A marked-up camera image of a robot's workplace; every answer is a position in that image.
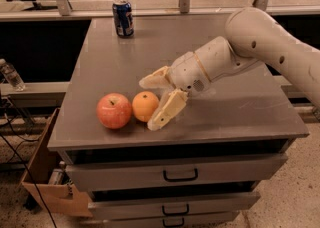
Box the grey drawer cabinet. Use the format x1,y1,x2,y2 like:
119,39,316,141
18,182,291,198
46,13,310,228

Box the clear plastic water bottle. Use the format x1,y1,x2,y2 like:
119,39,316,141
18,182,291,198
0,59,25,91

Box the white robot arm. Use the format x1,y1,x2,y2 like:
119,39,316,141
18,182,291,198
139,7,320,131

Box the black cable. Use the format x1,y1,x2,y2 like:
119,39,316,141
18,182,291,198
0,95,58,228

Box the brown cardboard box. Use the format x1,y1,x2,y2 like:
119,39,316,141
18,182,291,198
21,109,92,217

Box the bottom grey drawer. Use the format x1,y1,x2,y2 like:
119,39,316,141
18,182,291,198
85,211,239,228

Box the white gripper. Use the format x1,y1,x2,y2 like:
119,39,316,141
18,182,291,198
139,52,210,131

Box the red apple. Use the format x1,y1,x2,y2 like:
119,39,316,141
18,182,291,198
96,93,132,129

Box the grey drawer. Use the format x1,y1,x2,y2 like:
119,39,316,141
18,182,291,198
88,192,260,220
85,211,239,228
67,154,287,192

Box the top grey drawer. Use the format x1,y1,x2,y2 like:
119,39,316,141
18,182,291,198
67,154,287,192

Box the blue soda can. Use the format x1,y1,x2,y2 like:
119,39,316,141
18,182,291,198
112,0,134,37

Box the middle grey drawer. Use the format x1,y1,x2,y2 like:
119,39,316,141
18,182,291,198
88,192,260,220

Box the orange fruit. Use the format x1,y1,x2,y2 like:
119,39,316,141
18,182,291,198
132,91,159,122

